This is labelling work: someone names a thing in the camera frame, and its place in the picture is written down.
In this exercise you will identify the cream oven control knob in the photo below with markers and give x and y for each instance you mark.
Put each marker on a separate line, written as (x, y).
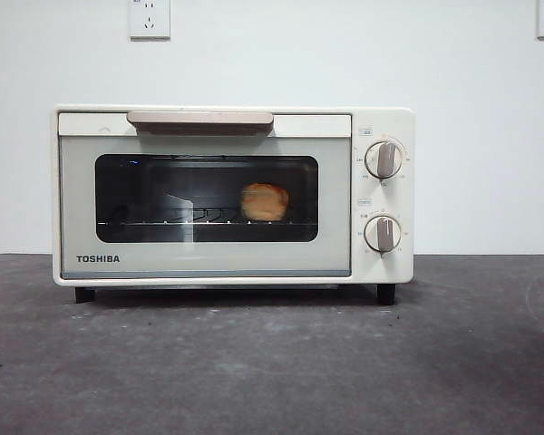
(382, 234)
(383, 159)

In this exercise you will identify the golden bread loaf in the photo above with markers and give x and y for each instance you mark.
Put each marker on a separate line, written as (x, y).
(265, 201)

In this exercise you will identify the cream Toshiba toaster oven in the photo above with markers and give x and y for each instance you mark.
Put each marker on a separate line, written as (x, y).
(390, 199)

